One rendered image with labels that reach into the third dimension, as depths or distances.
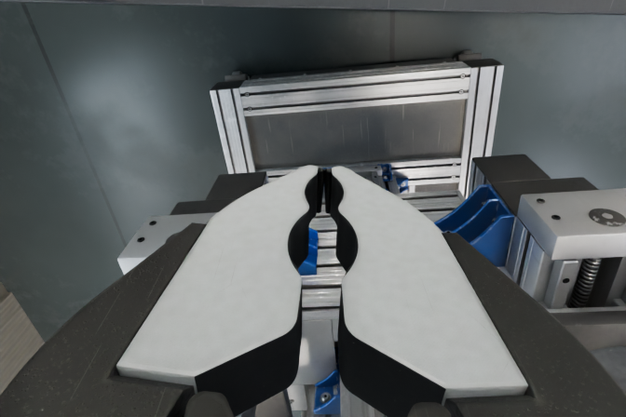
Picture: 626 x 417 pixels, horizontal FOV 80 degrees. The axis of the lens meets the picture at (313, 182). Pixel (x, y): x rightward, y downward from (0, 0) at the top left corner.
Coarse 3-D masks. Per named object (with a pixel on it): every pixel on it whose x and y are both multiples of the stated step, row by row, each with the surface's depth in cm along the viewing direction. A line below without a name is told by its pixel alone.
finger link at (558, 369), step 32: (480, 256) 8; (480, 288) 7; (512, 288) 7; (512, 320) 7; (544, 320) 7; (512, 352) 6; (544, 352) 6; (576, 352) 6; (544, 384) 6; (576, 384) 6; (608, 384) 6; (480, 416) 5; (512, 416) 5; (544, 416) 5; (576, 416) 5; (608, 416) 5
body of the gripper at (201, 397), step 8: (200, 392) 5; (208, 392) 5; (216, 392) 5; (192, 400) 5; (200, 400) 5; (208, 400) 5; (216, 400) 5; (224, 400) 5; (192, 408) 5; (200, 408) 5; (208, 408) 5; (216, 408) 5; (224, 408) 5; (416, 408) 5; (424, 408) 5; (432, 408) 5; (440, 408) 5; (184, 416) 5; (192, 416) 5; (200, 416) 5; (208, 416) 5; (216, 416) 5; (224, 416) 5; (232, 416) 5; (408, 416) 5; (416, 416) 5; (424, 416) 5; (432, 416) 5; (440, 416) 5; (448, 416) 5
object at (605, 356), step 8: (592, 352) 42; (600, 352) 41; (608, 352) 41; (616, 352) 41; (624, 352) 41; (600, 360) 41; (608, 360) 40; (616, 360) 40; (624, 360) 40; (608, 368) 40; (616, 368) 40; (624, 368) 40; (616, 376) 39; (624, 376) 39; (624, 384) 39
